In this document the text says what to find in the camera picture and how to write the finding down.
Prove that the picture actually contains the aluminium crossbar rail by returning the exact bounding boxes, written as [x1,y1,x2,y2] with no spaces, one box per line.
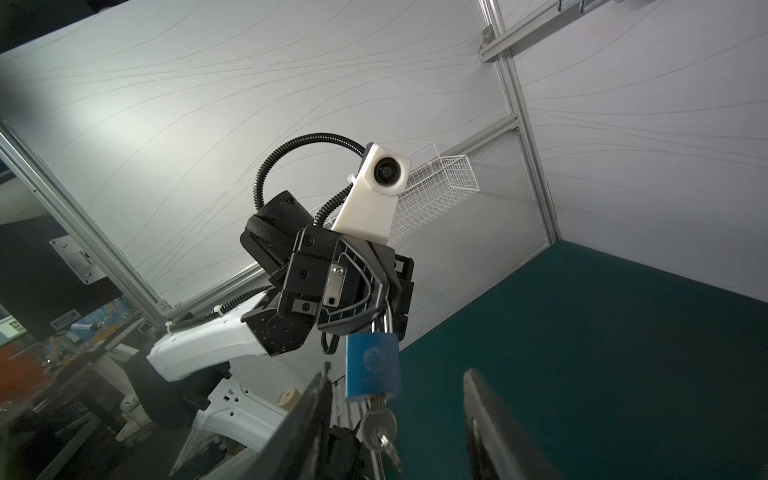
[479,0,607,63]

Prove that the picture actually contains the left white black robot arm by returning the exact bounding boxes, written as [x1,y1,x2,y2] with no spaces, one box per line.
[126,133,414,452]

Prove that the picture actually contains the blue padlock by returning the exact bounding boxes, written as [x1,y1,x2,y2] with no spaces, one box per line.
[345,308,403,472]

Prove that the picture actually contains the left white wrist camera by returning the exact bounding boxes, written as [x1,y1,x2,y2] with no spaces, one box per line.
[331,143,411,245]

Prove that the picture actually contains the green table mat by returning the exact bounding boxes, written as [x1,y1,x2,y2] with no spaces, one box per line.
[387,243,767,479]

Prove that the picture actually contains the white tape roll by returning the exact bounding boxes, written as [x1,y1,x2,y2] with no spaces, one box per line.
[277,387,302,412]

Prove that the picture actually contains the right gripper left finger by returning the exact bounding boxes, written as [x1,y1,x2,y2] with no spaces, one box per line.
[240,362,333,480]

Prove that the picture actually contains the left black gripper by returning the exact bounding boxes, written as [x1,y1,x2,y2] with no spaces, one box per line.
[242,226,414,356]

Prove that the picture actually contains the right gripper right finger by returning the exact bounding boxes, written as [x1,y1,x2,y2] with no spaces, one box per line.
[463,369,562,479]

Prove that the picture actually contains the white wire basket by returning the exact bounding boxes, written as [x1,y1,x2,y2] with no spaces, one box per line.
[388,143,480,247]

